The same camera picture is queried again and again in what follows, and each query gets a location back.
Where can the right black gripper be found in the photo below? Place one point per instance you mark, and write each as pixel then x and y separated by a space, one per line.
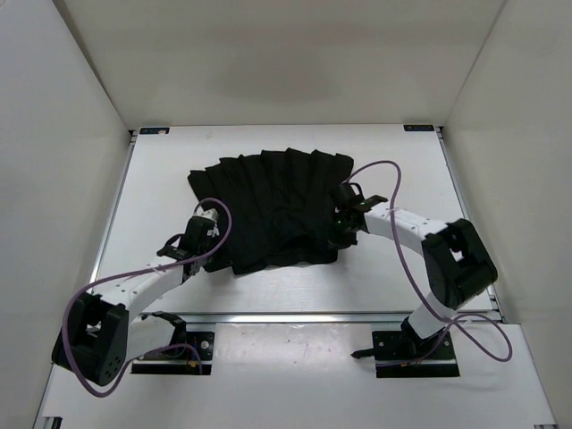
pixel 343 240

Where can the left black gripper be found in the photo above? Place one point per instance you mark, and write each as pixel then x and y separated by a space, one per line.
pixel 215 235

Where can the black pleated skirt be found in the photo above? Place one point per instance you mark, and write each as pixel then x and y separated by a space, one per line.
pixel 280 208

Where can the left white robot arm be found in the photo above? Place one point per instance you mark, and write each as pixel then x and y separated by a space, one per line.
pixel 110 325

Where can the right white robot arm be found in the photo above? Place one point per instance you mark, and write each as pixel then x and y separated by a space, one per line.
pixel 458 266

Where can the right blue corner label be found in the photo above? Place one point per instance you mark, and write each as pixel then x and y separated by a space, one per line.
pixel 418 128

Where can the blue corner label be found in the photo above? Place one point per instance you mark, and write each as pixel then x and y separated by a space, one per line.
pixel 418 128
pixel 154 130

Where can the left blue corner label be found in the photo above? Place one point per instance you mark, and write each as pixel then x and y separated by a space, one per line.
pixel 154 130

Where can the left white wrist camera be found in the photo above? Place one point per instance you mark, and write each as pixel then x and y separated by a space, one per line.
pixel 211 215

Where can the silver aluminium front rail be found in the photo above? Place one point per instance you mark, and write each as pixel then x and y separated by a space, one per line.
pixel 293 318

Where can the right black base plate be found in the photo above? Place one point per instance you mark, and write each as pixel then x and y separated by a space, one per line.
pixel 397 356

